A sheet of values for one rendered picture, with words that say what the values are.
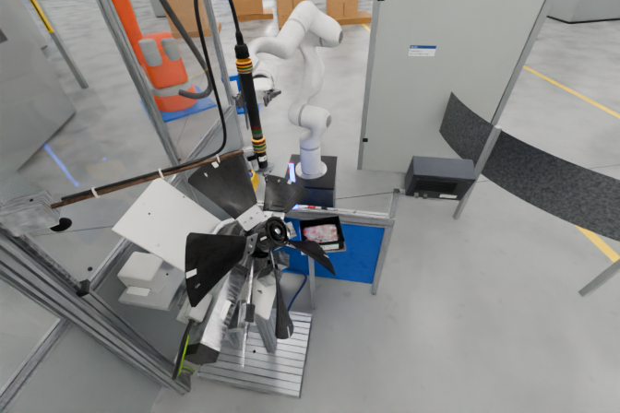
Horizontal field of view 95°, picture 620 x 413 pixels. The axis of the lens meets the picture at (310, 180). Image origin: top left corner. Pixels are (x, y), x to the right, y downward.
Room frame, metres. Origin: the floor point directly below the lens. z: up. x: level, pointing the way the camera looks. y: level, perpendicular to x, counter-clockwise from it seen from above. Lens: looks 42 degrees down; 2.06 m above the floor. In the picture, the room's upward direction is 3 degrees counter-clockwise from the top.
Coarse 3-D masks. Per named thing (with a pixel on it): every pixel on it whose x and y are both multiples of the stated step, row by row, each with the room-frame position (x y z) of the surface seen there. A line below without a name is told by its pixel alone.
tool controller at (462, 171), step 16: (416, 160) 1.01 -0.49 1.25; (432, 160) 1.00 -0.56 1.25; (448, 160) 0.99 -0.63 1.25; (464, 160) 0.98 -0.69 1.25; (416, 176) 0.94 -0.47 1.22; (432, 176) 0.92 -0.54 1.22; (448, 176) 0.91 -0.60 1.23; (464, 176) 0.90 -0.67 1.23; (416, 192) 0.96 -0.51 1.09; (432, 192) 0.94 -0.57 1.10; (448, 192) 0.92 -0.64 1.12; (464, 192) 0.91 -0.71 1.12
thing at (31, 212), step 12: (36, 192) 0.56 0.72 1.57; (48, 192) 0.57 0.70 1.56; (0, 204) 0.51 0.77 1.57; (12, 204) 0.52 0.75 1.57; (24, 204) 0.51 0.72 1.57; (36, 204) 0.51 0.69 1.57; (48, 204) 0.53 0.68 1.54; (0, 216) 0.48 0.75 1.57; (12, 216) 0.48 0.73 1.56; (24, 216) 0.49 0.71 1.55; (36, 216) 0.49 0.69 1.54; (48, 216) 0.50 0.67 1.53; (12, 228) 0.47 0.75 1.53; (24, 228) 0.48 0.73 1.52; (36, 228) 0.49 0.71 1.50
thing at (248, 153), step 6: (246, 150) 0.74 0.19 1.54; (252, 150) 0.74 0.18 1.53; (246, 156) 0.73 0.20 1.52; (252, 156) 0.74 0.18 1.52; (252, 162) 0.74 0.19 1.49; (270, 162) 0.78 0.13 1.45; (252, 168) 0.75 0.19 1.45; (258, 168) 0.75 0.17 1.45; (270, 168) 0.75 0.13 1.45; (264, 174) 0.73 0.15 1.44
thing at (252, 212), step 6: (252, 210) 0.73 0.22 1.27; (258, 210) 0.73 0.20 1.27; (240, 216) 0.71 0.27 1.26; (246, 216) 0.71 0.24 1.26; (252, 216) 0.71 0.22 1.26; (258, 216) 0.71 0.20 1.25; (264, 216) 0.71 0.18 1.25; (240, 222) 0.69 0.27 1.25; (246, 222) 0.69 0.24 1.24; (252, 222) 0.70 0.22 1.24; (258, 222) 0.70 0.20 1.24; (246, 228) 0.68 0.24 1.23
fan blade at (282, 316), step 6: (276, 270) 0.54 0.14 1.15; (276, 276) 0.51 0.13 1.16; (276, 282) 0.49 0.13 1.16; (276, 288) 0.47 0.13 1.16; (282, 300) 0.46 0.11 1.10; (282, 306) 0.44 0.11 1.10; (282, 312) 0.42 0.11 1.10; (276, 318) 0.38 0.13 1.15; (282, 318) 0.39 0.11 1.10; (288, 318) 0.43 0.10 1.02; (276, 324) 0.36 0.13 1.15; (282, 324) 0.38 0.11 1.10; (288, 324) 0.40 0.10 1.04; (276, 330) 0.34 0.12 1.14; (282, 330) 0.36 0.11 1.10; (276, 336) 0.33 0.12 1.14; (282, 336) 0.34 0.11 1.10; (288, 336) 0.36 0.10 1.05
